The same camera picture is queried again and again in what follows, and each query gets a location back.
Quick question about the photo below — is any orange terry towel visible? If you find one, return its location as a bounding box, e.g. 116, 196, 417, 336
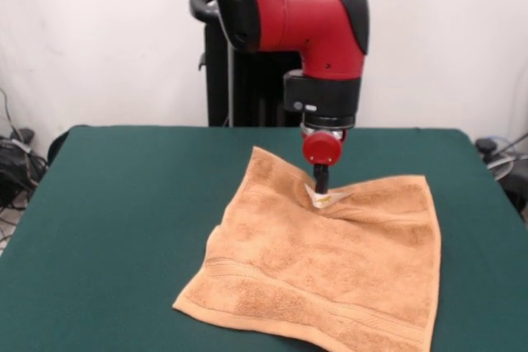
172, 145, 443, 352

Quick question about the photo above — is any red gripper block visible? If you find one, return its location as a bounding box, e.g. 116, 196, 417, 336
301, 129, 343, 197

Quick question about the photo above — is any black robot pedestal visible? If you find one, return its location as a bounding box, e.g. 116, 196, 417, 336
189, 0, 304, 128

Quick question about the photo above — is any black grey floor equipment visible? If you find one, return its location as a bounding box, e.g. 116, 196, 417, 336
474, 132, 528, 223

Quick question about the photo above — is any black cable bundle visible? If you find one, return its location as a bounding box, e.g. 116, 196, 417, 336
0, 87, 50, 246

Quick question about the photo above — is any dark green table cloth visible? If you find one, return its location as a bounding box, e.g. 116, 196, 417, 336
0, 124, 528, 352

